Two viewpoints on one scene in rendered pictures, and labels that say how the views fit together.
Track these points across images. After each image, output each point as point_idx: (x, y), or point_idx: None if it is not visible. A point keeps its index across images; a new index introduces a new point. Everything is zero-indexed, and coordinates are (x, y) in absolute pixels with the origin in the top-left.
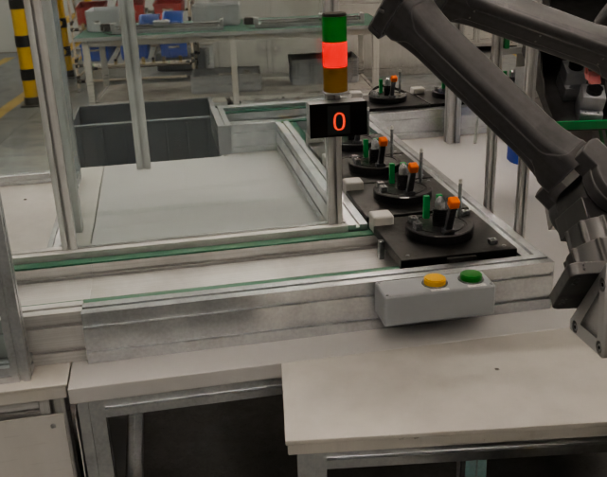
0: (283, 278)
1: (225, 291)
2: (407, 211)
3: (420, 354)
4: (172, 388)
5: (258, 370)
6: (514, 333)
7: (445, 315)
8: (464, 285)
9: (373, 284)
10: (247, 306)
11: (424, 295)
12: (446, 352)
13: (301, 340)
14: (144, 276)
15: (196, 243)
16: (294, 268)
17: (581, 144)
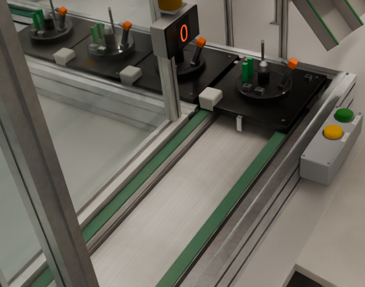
0: (229, 193)
1: (225, 237)
2: (209, 79)
3: (353, 189)
4: None
5: (286, 281)
6: None
7: (347, 152)
8: (350, 124)
9: (299, 158)
10: (247, 237)
11: (343, 147)
12: (362, 177)
13: (273, 232)
14: (95, 266)
15: (102, 204)
16: (194, 176)
17: None
